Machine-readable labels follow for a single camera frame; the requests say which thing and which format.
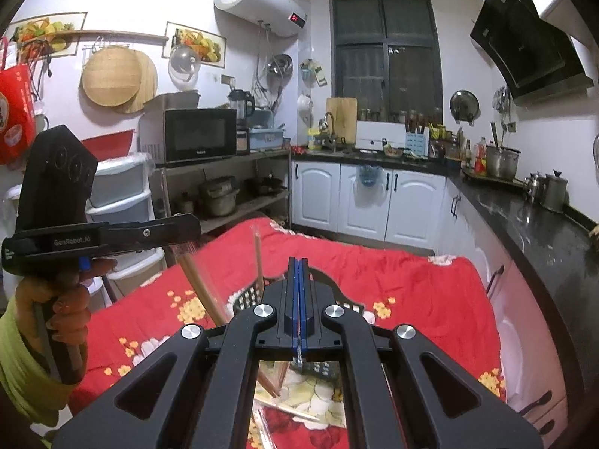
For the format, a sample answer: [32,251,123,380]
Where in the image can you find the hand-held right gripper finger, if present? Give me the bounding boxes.
[51,257,300,449]
[298,257,547,449]

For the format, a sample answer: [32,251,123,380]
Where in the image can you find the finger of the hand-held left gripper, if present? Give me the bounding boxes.
[107,213,203,248]
[91,243,162,261]

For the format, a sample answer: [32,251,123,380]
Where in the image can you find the dark green perforated utensil holder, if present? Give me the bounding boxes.
[228,266,367,382]

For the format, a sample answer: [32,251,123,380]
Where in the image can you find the person's left forearm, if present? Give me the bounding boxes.
[0,309,76,436]

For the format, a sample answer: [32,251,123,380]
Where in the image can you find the person's left hand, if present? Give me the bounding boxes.
[15,257,119,361]

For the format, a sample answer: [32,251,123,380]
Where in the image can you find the white plastic drawer tower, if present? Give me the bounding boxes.
[7,152,167,291]

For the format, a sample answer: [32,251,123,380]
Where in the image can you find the steel cooking pot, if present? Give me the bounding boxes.
[199,175,239,218]

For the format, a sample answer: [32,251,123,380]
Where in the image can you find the red plastic basin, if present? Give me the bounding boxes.
[80,130,139,160]

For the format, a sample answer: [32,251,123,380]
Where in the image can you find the red shopping bag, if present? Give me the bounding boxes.
[0,37,37,165]

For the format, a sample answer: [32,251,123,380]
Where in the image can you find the black microwave oven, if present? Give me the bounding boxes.
[139,107,238,168]

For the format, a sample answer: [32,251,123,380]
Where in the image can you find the white base cabinets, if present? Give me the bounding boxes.
[291,159,450,248]

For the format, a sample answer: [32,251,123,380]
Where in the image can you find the black frying pan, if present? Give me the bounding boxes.
[246,175,288,197]

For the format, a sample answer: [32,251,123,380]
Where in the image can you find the red floral blanket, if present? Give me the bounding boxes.
[68,217,508,449]

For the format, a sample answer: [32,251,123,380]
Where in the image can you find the round woven bamboo tray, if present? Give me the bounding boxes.
[82,47,142,107]

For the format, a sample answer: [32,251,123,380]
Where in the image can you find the metal shelf rack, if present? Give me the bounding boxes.
[154,147,293,235]

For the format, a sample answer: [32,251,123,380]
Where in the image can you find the grey lidded metal box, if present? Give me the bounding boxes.
[143,91,202,114]

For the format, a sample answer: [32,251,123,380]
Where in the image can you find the blue plastic bin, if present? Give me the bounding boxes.
[248,126,286,153]

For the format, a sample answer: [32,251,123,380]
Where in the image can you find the round wooden board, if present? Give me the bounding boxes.
[115,49,159,114]

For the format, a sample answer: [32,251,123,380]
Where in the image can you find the glass blender jug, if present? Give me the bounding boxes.
[228,89,256,127]

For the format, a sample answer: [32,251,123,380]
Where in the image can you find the glass pot lid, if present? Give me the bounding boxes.
[167,44,203,87]

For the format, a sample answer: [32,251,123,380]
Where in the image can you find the pale pink base cabinets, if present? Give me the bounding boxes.
[440,178,583,436]

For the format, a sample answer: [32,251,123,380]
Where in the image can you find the metal sink faucet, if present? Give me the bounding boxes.
[320,112,340,150]

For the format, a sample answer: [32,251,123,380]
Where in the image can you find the white rectangular box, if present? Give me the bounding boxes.
[356,120,408,150]

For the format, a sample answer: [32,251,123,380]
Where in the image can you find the wooden cutting board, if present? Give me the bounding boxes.
[326,97,359,145]

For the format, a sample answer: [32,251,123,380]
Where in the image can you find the white hanging jug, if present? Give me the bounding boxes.
[297,94,314,127]

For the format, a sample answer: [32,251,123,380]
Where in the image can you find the blue white knife block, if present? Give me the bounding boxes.
[405,117,430,157]

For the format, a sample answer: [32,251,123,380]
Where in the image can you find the metal colander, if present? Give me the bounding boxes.
[267,54,293,78]

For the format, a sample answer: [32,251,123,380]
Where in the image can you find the row of glass jars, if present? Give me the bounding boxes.
[358,109,443,123]

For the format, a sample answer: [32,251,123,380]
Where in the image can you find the black stone countertop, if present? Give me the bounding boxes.
[292,147,599,412]

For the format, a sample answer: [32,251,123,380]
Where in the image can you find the steel stock pot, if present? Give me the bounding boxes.
[486,145,521,179]

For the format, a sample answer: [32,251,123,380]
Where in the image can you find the dark metal pot lid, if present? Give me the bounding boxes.
[450,90,480,125]

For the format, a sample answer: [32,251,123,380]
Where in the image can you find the white water heater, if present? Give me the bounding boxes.
[214,0,310,37]

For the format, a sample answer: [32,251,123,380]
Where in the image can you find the small metal teapot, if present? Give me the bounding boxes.
[523,172,544,199]

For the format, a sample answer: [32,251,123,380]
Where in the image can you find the dark framed window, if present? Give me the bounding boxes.
[330,0,443,122]

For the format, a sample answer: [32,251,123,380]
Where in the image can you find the hanging kitchen tools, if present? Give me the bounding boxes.
[493,86,513,117]

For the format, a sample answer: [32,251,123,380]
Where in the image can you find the black range hood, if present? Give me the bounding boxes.
[470,0,595,106]

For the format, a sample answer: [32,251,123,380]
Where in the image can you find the fruit wall poster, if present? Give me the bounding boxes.
[164,21,226,68]
[8,13,88,57]

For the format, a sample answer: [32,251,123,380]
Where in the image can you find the wooden wall shelf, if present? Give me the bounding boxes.
[9,29,169,42]

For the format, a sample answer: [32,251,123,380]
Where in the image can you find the wall hung cleaning tools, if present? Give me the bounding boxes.
[299,58,328,87]

